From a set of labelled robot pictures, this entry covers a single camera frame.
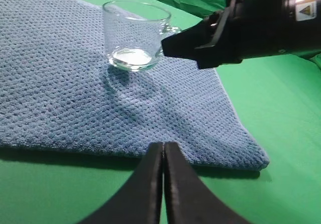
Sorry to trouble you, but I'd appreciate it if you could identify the transparent glass cup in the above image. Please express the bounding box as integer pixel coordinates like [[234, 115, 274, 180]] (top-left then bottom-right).
[[102, 1, 181, 72]]

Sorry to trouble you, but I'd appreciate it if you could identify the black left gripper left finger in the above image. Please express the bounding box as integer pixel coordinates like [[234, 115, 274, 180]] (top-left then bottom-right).
[[80, 143, 163, 223]]

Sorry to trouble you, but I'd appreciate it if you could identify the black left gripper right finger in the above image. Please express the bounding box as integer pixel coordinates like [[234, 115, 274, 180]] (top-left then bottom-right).
[[164, 142, 249, 223]]

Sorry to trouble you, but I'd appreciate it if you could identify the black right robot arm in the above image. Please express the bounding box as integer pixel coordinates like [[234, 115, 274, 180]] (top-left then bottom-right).
[[162, 0, 320, 223]]

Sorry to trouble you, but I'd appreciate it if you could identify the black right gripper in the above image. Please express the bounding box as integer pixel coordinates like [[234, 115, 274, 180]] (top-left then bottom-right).
[[161, 0, 288, 69]]

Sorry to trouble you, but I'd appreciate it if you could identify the blue folded towel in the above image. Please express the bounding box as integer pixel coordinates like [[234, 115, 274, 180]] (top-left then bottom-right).
[[1, 0, 269, 170]]

